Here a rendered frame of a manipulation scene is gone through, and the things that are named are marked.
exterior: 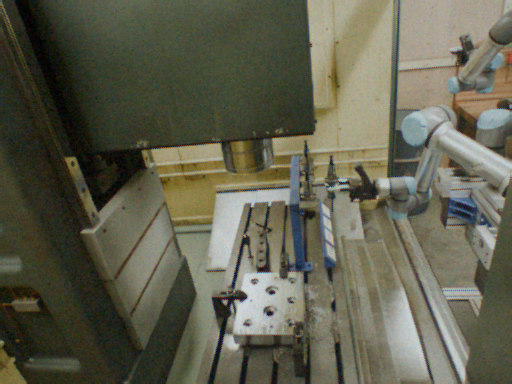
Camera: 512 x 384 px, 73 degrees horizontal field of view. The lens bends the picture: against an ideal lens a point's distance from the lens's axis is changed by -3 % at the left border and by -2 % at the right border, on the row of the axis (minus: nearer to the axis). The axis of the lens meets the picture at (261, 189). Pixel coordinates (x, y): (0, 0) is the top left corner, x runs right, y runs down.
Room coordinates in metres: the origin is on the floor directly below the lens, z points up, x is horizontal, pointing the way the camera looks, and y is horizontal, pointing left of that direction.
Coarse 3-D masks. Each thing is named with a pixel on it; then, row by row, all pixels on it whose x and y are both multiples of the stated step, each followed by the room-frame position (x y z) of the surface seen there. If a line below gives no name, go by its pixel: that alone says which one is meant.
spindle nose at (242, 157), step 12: (228, 144) 0.94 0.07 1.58; (240, 144) 0.92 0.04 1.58; (252, 144) 0.93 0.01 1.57; (264, 144) 0.94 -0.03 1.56; (228, 156) 0.95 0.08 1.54; (240, 156) 0.93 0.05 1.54; (252, 156) 0.92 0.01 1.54; (264, 156) 0.94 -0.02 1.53; (228, 168) 0.96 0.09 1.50; (240, 168) 0.93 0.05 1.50; (252, 168) 0.92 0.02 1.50; (264, 168) 0.94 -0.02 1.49
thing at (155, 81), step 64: (64, 0) 0.94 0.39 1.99; (128, 0) 0.91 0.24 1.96; (192, 0) 0.89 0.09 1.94; (256, 0) 0.86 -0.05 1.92; (64, 64) 0.95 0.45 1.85; (128, 64) 0.92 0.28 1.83; (192, 64) 0.89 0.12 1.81; (256, 64) 0.87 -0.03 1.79; (128, 128) 0.93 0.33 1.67; (192, 128) 0.90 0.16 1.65; (256, 128) 0.87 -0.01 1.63
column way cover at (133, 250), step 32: (128, 192) 1.07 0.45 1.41; (160, 192) 1.28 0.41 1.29; (128, 224) 1.00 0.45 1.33; (160, 224) 1.22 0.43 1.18; (96, 256) 0.84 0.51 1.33; (128, 256) 0.94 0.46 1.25; (160, 256) 1.14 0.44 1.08; (128, 288) 0.89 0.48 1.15; (160, 288) 1.08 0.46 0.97; (128, 320) 0.85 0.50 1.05
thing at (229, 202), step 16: (224, 192) 2.05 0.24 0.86; (240, 192) 2.03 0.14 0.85; (256, 192) 2.01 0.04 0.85; (272, 192) 1.98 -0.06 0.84; (288, 192) 1.95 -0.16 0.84; (320, 192) 1.91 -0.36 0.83; (224, 208) 1.94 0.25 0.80; (240, 208) 1.91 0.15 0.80; (336, 208) 1.78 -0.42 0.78; (352, 208) 1.76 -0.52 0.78; (224, 224) 1.83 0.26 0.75; (352, 224) 1.66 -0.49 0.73; (224, 240) 1.73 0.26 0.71; (208, 256) 1.65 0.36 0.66; (224, 256) 1.63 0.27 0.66
